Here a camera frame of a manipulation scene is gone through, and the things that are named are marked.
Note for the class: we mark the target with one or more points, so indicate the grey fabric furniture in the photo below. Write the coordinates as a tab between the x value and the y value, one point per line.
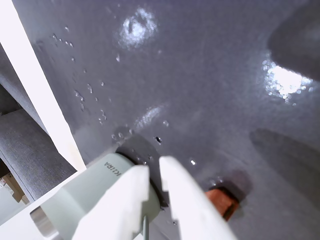
27	140

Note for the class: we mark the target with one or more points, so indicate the cardboard box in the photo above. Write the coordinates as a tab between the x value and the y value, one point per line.
11	188

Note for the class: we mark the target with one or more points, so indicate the white underlay sheet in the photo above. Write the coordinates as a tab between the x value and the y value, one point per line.
37	75

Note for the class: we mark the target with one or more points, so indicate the orange cube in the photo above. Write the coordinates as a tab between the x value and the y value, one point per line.
221	200

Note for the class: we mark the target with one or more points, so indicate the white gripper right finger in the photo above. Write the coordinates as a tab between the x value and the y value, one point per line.
190	205

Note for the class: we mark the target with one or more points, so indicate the grey-green steel-lined cup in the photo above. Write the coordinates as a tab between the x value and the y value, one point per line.
85	190

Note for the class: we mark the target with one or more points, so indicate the black glossy mat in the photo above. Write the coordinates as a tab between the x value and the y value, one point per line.
200	100

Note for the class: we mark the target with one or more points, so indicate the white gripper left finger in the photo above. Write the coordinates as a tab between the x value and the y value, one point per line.
120	200

